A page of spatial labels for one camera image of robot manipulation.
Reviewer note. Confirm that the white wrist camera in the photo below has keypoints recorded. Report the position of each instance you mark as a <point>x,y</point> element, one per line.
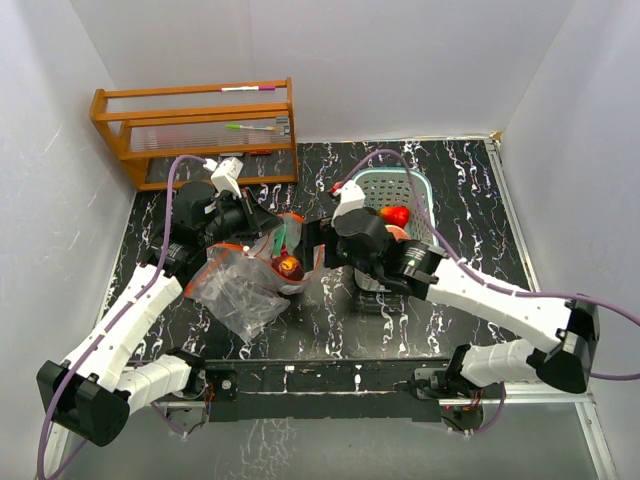
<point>350,197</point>
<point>224,174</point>

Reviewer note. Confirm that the red green dragon fruit toy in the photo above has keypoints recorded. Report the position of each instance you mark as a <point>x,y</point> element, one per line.
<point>282,243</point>

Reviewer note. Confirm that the watermelon slice toy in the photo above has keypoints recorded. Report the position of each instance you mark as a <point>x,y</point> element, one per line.
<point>398,233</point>

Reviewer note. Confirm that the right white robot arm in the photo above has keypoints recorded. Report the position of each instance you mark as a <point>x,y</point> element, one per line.
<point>556,339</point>

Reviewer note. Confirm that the clear orange zip top bag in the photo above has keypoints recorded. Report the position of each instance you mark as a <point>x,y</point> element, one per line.
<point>311,260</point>

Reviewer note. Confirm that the white pink marker pen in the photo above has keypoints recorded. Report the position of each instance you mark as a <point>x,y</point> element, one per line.
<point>248,88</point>

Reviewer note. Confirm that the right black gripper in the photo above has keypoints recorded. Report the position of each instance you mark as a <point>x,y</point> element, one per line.
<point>314,233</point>

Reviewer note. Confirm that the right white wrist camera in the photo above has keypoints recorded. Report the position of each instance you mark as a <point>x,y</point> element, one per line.
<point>350,197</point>

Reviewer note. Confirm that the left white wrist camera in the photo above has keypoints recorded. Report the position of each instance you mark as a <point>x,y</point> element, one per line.
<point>224,174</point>

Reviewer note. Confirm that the dark purple mangosteen toy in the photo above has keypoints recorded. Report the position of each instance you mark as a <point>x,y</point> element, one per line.
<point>290,268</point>

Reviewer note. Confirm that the orange wooden shelf rack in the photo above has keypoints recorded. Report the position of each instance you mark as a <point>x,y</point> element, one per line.
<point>143,125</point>

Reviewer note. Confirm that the green yellow marker pen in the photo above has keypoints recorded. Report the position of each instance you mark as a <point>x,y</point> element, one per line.
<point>250,127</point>

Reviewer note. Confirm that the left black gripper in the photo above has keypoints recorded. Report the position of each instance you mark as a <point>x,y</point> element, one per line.
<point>258,219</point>

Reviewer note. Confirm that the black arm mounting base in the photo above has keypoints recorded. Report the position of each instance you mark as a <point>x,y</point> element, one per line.
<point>338,389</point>

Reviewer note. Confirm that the light blue plastic basket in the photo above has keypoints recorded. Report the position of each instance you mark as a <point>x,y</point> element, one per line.
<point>389,187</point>

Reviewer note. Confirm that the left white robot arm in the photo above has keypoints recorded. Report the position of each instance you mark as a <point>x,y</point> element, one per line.
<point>90,392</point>

